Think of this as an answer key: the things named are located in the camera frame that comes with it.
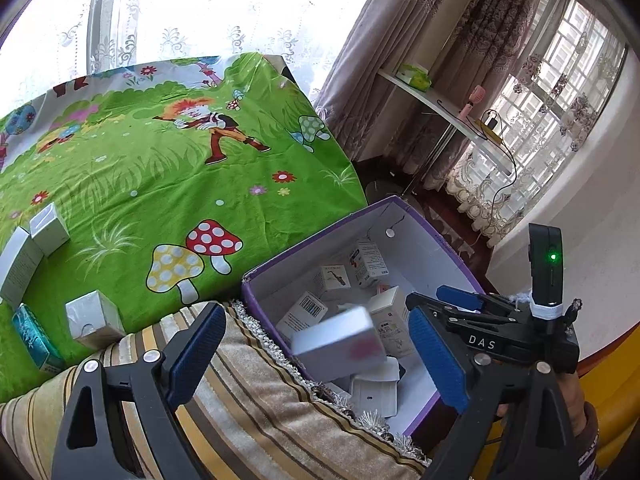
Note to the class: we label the white box with blue print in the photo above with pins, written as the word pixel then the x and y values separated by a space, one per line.
pixel 302 312

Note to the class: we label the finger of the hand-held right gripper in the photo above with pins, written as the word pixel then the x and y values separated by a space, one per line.
pixel 435 307
pixel 457 296

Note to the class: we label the white box with circle mark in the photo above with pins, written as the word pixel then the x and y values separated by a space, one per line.
pixel 95 320

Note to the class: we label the large cream cardboard box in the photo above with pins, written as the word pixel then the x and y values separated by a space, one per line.
pixel 392 317

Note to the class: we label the tall white box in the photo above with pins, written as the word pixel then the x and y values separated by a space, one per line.
pixel 17 267

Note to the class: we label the small plain white box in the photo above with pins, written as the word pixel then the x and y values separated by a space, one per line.
pixel 50 227

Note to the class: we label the person's right hand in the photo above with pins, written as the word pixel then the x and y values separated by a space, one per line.
pixel 570 400

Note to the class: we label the white wall shelf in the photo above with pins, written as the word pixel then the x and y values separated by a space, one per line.
pixel 445 110

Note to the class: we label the sheer lace window curtain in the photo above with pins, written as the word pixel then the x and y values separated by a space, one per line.
pixel 200 10

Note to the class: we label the person's right forearm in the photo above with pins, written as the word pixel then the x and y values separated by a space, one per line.
pixel 590 445

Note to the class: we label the lace curtain with scalloped hem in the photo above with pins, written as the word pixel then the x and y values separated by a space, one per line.
pixel 540 125

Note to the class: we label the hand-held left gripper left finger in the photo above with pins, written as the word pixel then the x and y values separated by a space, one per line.
pixel 197 355

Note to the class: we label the purple cardboard box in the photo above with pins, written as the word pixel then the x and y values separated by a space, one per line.
pixel 440 240

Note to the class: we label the yellow charger device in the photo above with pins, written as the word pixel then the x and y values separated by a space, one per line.
pixel 491 129

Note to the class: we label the white box with red label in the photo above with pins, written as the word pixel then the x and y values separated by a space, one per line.
pixel 369 262

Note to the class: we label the teal patterned box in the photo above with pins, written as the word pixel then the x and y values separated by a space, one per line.
pixel 35 340

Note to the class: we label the pink handheld device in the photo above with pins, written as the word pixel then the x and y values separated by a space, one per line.
pixel 474 100

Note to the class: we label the green cartoon printed blanket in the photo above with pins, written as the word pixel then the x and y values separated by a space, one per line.
pixel 150 175

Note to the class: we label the white box with pink label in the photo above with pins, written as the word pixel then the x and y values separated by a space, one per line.
pixel 340 345

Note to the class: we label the small white box black drawing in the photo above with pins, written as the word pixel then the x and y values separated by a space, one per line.
pixel 333 278

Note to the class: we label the green tissue pack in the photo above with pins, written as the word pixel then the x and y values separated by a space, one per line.
pixel 414 76

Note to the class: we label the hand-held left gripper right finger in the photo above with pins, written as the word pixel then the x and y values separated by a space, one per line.
pixel 440 360

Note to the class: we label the striped cushion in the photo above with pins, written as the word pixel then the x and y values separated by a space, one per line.
pixel 280 430

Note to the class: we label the heavy patterned mauve curtain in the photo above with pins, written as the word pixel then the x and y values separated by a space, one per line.
pixel 425 20

